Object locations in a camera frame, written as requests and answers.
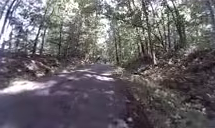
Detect wood of trees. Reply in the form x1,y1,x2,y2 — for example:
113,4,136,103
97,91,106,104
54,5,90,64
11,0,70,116
0,0,215,66

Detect leaf-covered earth bank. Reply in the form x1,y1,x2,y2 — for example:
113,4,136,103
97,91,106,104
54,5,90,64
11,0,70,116
111,46,215,128
0,53,96,91

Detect grey asphalt forest path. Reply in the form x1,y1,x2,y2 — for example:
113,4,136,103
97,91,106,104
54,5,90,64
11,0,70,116
0,63,146,128

